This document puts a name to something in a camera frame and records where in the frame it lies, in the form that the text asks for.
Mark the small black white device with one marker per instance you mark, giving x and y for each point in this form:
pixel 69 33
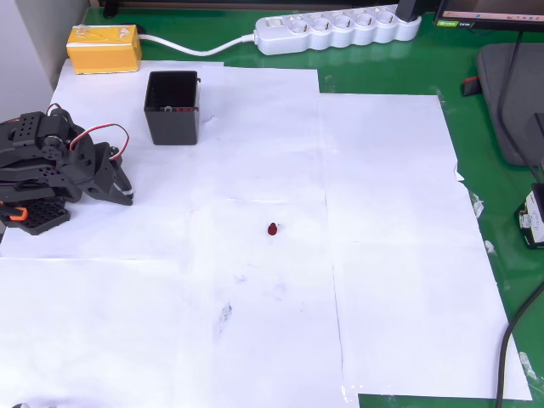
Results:
pixel 533 221

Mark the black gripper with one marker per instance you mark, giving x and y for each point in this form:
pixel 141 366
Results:
pixel 103 173

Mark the grey laptop sleeve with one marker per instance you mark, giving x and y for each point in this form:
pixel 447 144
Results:
pixel 523 93

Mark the small dark red object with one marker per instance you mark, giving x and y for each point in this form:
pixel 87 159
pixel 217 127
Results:
pixel 272 229

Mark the yellow cardboard box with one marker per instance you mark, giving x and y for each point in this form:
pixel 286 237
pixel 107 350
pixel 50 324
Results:
pixel 104 53

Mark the black plug adapter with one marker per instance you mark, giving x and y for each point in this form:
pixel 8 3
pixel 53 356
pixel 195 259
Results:
pixel 409 9

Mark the orange clamp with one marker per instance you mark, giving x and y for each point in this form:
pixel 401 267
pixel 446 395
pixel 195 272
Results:
pixel 17 213

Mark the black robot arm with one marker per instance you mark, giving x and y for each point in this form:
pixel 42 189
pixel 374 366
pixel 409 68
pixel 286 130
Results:
pixel 25 170

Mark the black laptop with green sticker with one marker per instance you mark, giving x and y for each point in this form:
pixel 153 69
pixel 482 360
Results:
pixel 489 10

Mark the red and black tag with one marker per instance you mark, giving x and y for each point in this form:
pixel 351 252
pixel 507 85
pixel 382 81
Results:
pixel 471 86

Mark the clear tape piece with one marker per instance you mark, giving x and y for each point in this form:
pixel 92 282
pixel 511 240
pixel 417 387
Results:
pixel 527 365
pixel 477 206
pixel 490 247

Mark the black stand foot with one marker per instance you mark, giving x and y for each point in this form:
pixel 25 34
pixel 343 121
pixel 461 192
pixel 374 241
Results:
pixel 110 7

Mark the white power strip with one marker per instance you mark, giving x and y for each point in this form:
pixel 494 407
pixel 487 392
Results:
pixel 336 32

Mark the black square container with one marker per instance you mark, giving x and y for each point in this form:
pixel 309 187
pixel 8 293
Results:
pixel 174 127

